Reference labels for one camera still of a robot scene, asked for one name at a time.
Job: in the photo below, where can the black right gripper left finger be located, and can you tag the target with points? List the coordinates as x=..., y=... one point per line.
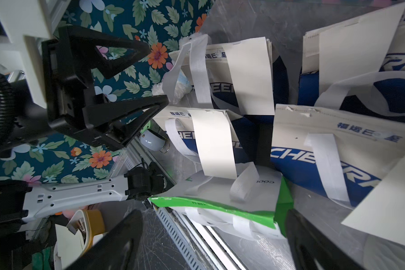
x=118, y=249

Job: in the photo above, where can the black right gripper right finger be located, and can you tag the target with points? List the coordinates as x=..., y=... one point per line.
x=312, y=250

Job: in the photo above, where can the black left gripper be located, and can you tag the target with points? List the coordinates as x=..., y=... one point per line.
x=67, y=63

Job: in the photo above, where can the green white takeout bag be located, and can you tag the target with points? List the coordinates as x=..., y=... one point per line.
x=252, y=206

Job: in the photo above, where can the white receipt bag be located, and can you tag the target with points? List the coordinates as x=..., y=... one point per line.
x=382, y=211
x=250, y=68
x=214, y=142

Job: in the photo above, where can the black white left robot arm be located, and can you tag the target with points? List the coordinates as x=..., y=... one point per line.
x=26, y=196

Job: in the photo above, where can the yellow white storage bin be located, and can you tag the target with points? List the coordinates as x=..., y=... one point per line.
x=83, y=231

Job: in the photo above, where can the white dome object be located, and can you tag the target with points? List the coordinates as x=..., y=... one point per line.
x=153, y=141

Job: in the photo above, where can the back left blue white bag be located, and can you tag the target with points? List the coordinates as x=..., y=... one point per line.
x=200, y=77

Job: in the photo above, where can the blue white bag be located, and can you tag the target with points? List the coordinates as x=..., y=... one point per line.
x=177, y=123
x=200, y=77
x=357, y=65
x=337, y=154

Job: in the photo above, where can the front left blue white bag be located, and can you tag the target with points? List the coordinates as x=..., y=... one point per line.
x=177, y=123

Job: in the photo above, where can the back right blue white bag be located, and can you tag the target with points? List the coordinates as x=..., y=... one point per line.
x=357, y=65

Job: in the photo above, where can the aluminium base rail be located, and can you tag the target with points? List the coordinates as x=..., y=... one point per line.
x=201, y=246

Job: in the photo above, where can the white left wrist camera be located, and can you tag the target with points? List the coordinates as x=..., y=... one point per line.
x=23, y=23

